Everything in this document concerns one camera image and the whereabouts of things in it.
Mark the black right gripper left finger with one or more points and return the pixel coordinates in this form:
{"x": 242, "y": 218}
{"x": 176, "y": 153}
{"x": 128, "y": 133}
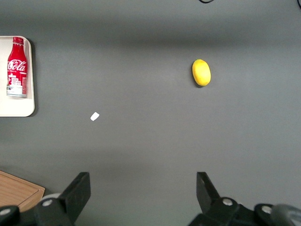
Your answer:
{"x": 75, "y": 197}

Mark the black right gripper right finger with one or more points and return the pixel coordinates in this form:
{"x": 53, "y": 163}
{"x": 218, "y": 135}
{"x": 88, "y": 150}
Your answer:
{"x": 209, "y": 200}

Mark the cream plastic tray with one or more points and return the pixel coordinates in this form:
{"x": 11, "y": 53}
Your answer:
{"x": 14, "y": 106}

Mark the wooden drawer cabinet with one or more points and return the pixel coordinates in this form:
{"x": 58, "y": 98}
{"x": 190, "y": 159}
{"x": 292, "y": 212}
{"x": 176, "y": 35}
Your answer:
{"x": 16, "y": 190}

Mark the small white scrap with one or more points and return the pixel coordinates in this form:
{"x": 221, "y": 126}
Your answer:
{"x": 94, "y": 116}

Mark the yellow lemon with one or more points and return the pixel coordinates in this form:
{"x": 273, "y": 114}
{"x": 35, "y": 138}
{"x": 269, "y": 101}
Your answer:
{"x": 201, "y": 73}

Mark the red cola bottle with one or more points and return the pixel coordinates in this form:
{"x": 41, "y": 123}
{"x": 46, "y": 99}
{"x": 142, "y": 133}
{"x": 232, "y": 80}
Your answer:
{"x": 16, "y": 68}

